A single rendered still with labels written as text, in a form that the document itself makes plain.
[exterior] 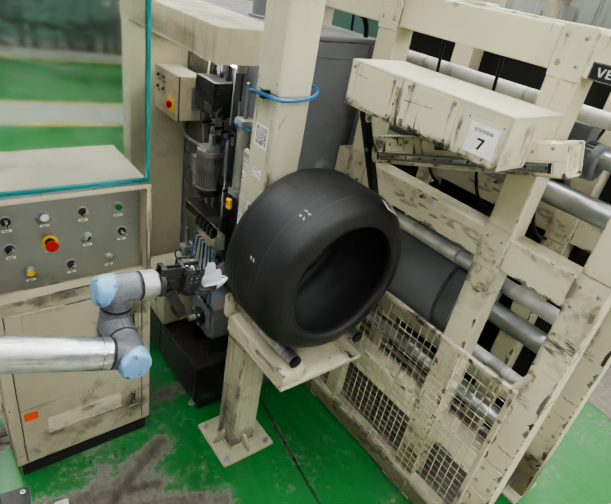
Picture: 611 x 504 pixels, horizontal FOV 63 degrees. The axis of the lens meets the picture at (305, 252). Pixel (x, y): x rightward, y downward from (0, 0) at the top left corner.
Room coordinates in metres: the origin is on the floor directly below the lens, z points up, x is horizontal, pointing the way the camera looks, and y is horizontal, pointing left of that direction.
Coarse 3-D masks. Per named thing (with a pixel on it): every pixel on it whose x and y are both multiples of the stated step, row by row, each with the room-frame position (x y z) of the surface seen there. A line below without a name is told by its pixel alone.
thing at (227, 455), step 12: (216, 420) 1.68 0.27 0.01; (204, 432) 1.59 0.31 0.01; (216, 432) 1.61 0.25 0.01; (264, 432) 1.66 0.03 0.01; (216, 444) 1.54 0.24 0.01; (240, 444) 1.56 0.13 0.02; (252, 444) 1.58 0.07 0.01; (264, 444) 1.59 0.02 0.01; (228, 456) 1.47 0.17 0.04; (240, 456) 1.50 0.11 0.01
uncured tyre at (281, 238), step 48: (288, 192) 1.35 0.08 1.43; (336, 192) 1.34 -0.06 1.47; (240, 240) 1.28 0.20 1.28; (288, 240) 1.20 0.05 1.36; (336, 240) 1.66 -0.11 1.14; (384, 240) 1.57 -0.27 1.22; (240, 288) 1.23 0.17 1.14; (288, 288) 1.16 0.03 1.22; (336, 288) 1.58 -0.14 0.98; (384, 288) 1.46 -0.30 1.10; (288, 336) 1.19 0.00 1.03; (336, 336) 1.33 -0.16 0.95
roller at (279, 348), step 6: (252, 324) 1.38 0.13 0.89; (258, 330) 1.35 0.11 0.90; (264, 336) 1.32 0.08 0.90; (270, 342) 1.29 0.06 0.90; (276, 342) 1.28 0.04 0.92; (276, 348) 1.27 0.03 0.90; (282, 348) 1.26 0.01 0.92; (288, 348) 1.26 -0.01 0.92; (282, 354) 1.24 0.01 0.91; (288, 354) 1.23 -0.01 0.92; (294, 354) 1.24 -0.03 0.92; (288, 360) 1.22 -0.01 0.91; (294, 360) 1.21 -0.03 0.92; (300, 360) 1.23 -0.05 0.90; (294, 366) 1.22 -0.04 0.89
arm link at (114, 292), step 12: (96, 276) 0.94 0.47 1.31; (108, 276) 0.94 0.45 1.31; (120, 276) 0.96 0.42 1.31; (132, 276) 0.97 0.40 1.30; (96, 288) 0.91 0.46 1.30; (108, 288) 0.91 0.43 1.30; (120, 288) 0.93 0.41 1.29; (132, 288) 0.95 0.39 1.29; (144, 288) 0.97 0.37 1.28; (96, 300) 0.90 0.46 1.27; (108, 300) 0.90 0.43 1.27; (120, 300) 0.92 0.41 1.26; (132, 300) 0.95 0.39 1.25; (120, 312) 0.92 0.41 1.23
